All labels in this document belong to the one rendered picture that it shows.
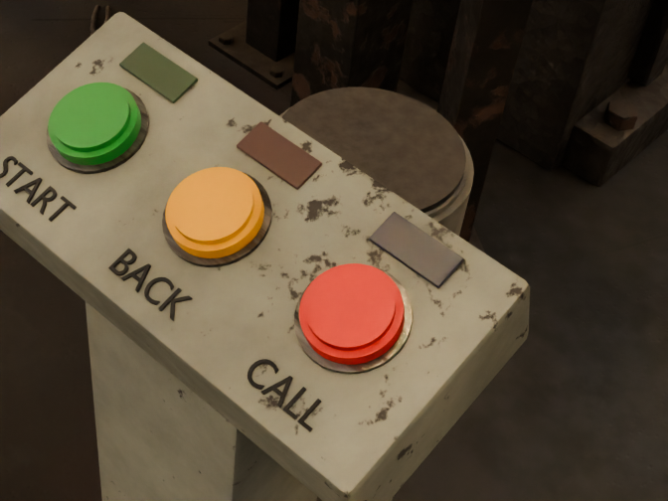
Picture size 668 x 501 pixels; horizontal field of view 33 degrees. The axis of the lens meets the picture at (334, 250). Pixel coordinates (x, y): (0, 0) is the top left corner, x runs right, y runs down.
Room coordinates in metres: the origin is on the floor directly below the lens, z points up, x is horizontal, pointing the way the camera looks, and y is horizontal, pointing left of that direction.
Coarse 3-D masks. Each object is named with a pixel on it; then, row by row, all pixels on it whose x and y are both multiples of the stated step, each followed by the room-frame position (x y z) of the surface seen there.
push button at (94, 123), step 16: (64, 96) 0.39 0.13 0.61; (80, 96) 0.38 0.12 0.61; (96, 96) 0.38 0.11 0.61; (112, 96) 0.38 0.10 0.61; (128, 96) 0.39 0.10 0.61; (64, 112) 0.38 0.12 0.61; (80, 112) 0.38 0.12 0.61; (96, 112) 0.38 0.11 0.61; (112, 112) 0.38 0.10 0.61; (128, 112) 0.38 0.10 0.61; (48, 128) 0.37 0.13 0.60; (64, 128) 0.37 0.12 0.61; (80, 128) 0.37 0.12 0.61; (96, 128) 0.37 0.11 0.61; (112, 128) 0.37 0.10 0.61; (128, 128) 0.37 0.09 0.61; (64, 144) 0.36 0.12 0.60; (80, 144) 0.36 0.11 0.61; (96, 144) 0.36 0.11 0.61; (112, 144) 0.36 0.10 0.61; (128, 144) 0.37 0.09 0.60; (80, 160) 0.36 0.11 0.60; (96, 160) 0.36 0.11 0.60
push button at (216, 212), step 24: (216, 168) 0.35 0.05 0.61; (192, 192) 0.34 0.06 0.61; (216, 192) 0.34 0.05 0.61; (240, 192) 0.34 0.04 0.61; (168, 216) 0.33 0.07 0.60; (192, 216) 0.33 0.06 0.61; (216, 216) 0.33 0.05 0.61; (240, 216) 0.33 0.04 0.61; (192, 240) 0.32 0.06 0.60; (216, 240) 0.31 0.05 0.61; (240, 240) 0.32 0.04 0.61
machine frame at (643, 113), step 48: (432, 0) 1.23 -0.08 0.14; (576, 0) 1.12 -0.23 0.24; (624, 0) 1.14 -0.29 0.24; (432, 48) 1.22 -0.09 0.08; (528, 48) 1.14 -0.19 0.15; (576, 48) 1.11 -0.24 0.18; (624, 48) 1.18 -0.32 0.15; (432, 96) 1.21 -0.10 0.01; (528, 96) 1.13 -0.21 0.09; (576, 96) 1.10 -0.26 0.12; (624, 96) 1.19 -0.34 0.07; (528, 144) 1.12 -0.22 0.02; (576, 144) 1.11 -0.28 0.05; (624, 144) 1.10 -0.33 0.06
